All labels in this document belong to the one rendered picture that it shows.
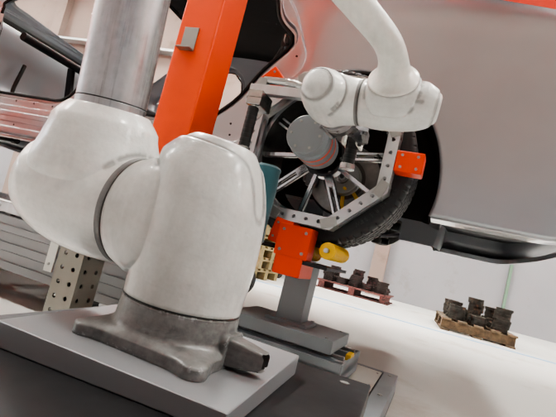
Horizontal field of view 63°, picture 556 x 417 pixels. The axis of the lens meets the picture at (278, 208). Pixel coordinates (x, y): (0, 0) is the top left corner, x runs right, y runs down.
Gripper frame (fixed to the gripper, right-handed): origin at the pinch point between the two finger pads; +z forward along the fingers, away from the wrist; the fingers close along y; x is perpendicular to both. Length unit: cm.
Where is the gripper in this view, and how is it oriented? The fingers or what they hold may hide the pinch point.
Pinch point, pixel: (352, 141)
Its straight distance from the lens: 135.5
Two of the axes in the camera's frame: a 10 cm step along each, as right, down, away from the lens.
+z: 3.3, 1.6, 9.3
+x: 2.4, -9.7, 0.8
